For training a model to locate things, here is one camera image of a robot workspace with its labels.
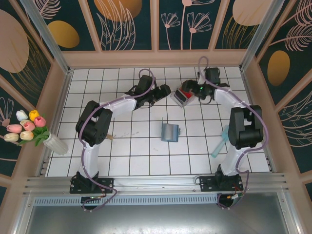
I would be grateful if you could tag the red credit card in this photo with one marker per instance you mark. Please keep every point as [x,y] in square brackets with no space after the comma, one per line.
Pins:
[187,94]

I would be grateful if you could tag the black credit card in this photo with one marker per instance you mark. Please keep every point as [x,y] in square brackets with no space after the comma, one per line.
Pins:
[179,96]

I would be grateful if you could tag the clear acrylic card box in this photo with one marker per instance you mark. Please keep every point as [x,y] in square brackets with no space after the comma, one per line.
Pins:
[181,103]

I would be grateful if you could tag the teal leather card holder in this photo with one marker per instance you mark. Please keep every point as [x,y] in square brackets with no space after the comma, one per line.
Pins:
[169,132]

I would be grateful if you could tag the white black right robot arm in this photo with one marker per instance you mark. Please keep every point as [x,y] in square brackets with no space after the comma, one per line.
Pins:
[228,161]

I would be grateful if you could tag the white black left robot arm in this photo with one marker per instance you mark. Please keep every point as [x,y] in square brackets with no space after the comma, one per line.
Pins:
[93,158]

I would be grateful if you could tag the teal plastic hand-shaped scratcher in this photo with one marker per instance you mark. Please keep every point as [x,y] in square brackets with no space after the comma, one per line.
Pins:
[219,146]

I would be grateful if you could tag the wooden stick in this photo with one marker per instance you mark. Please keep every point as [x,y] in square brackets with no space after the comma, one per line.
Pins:
[110,136]

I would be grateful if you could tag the white ribbed vase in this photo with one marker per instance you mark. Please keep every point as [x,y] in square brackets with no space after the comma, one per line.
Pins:
[57,145]

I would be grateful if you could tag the red pink tulip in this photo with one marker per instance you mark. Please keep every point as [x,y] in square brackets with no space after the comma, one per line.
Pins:
[39,121]

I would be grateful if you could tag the cream pink tulip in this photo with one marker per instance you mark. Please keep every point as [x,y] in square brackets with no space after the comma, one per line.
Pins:
[27,125]

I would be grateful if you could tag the peach yellow tulip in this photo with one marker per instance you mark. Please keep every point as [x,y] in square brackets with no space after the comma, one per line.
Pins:
[26,135]

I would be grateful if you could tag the white tulip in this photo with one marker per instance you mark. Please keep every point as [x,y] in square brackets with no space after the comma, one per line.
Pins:
[21,114]

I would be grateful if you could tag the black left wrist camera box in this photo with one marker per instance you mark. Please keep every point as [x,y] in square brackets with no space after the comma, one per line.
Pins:
[145,83]

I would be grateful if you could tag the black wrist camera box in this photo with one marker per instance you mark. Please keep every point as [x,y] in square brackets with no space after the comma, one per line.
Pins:
[145,83]
[212,74]

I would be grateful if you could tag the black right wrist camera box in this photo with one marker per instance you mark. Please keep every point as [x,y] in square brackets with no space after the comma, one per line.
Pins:
[212,74]

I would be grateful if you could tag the aluminium frame post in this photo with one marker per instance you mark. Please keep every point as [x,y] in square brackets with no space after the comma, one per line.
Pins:
[260,31]
[46,36]

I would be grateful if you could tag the aluminium mounting rail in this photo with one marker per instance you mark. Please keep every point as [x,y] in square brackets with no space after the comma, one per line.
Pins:
[156,182]

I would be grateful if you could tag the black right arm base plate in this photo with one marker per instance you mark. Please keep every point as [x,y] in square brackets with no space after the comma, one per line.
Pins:
[207,184]

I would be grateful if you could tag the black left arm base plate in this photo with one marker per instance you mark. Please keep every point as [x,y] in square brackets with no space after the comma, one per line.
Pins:
[107,182]

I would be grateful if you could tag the aluminium side rail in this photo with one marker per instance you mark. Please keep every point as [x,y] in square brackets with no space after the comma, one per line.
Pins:
[270,163]
[45,165]

